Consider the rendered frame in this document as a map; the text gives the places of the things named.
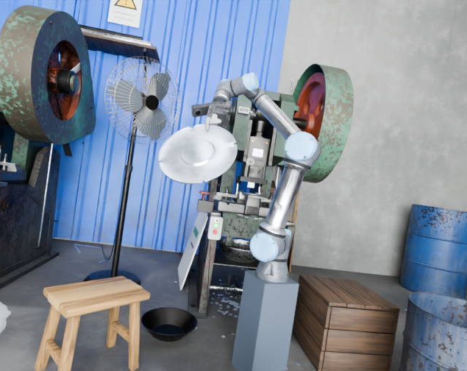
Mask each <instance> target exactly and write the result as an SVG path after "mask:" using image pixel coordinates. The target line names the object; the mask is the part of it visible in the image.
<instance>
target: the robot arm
mask: <svg viewBox="0 0 467 371"><path fill-rule="evenodd" d="M240 95H244V96H245V97H247V98H248V99H249V100H250V101H251V102H252V103H253V104H254V105H255V106H256V107H257V109H258V110H259V111H260V112H261V113H262V114H263V115H264V116H265V117H266V118H267V119H268V120H269V121H270V122H271V124H272V125H273V126H274V127H275V128H276V129H277V131H278V132H279V133H280V134H281V135H282V136H283V137H284V139H285V140H286V142H285V156H284V158H283V161H282V162H283V164H284V166H285V167H284V169H283V172H282V175H281V177H280V180H279V183H278V186H277V189H276V192H275V194H274V198H273V200H272V203H271V206H270V208H269V211H268V214H267V217H266V219H265V221H264V222H263V223H260V226H259V228H258V231H257V234H255V235H254V236H253V237H252V239H251V241H250V250H251V252H252V255H253V256H254V257H255V258H256V259H257V260H259V261H260V262H259V264H258V266H257V268H256V271H255V275H256V276H257V277H258V278H260V279H263V280H267V281H269V282H274V283H285V282H288V278H289V274H288V265H287V260H288V251H289V246H290V239H291V231H290V230H288V229H285V226H286V224H287V221H288V218H289V216H290V212H291V210H292V207H293V204H294V202H295V199H296V196H297V194H298V191H299V188H300V185H301V183H302V180H303V177H304V174H305V173H306V172H308V171H310V169H311V167H312V164H313V163H315V162H316V161H317V160H318V159H319V157H320V155H321V146H320V144H319V142H317V140H316V139H315V138H314V137H313V136H312V135H311V134H309V133H307V132H302V131H301V130H300V129H299V128H298V127H297V126H296V125H295V124H294V123H293V122H292V121H291V120H290V119H289V118H288V117H287V116H286V114H285V113H284V112H283V111H282V110H281V109H280V108H279V107H278V106H277V105H276V104H275V103H274V101H273V100H272V99H271V98H270V97H269V96H268V95H267V94H266V93H265V92H264V90H263V89H262V88H261V87H260V86H259V82H258V78H257V77H256V74H255V73H249V74H244V75H243V76H241V77H238V78H235V79H232V80H229V79H223V80H222V81H220V82H219V84H218V86H217V88H216V92H215V94H214V97H213V101H212V102H210V103H204V104H200V105H192V106H191V111H192V116H193V117H199V116H207V118H206V122H205V129H206V131H208V129H209V126H210V125H215V126H217V124H218V126H226V127H227V126H228V123H229V118H230V116H229V115H231V114H230V111H231V110H232V101H230V100H231V98H234V97H236V96H240Z"/></svg>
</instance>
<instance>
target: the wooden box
mask: <svg viewBox="0 0 467 371"><path fill-rule="evenodd" d="M299 277H300V278H299V282H298V283H299V290H298V295H297V301H296V310H295V314H294V320H293V329H292V333H293V335H294V336H295V338H296V340H297V341H298V343H299V344H300V346H301V347H302V349H303V351H304V352H305V353H306V355H307V357H308V358H309V360H310V361H311V363H312V364H313V366H314V367H315V369H316V371H390V368H391V360H392V355H393V347H394V342H395V337H396V334H395V333H396V329H397V324H398V319H399V310H400V308H398V307H396V306H395V305H394V304H392V303H390V302H389V301H387V300H386V299H384V298H383V297H381V296H379V295H378V294H377V293H375V292H373V291H372V290H370V289H369V288H367V287H366V286H364V285H363V284H361V283H359V282H358V281H356V280H345V279H338V278H325V277H317V276H309V275H299Z"/></svg>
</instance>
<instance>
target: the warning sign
mask: <svg viewBox="0 0 467 371"><path fill-rule="evenodd" d="M142 2H143V0H110V9H109V15H108V21H109V22H113V23H116V24H123V25H127V26H130V27H137V28H139V23H140V14H141V7H142Z"/></svg>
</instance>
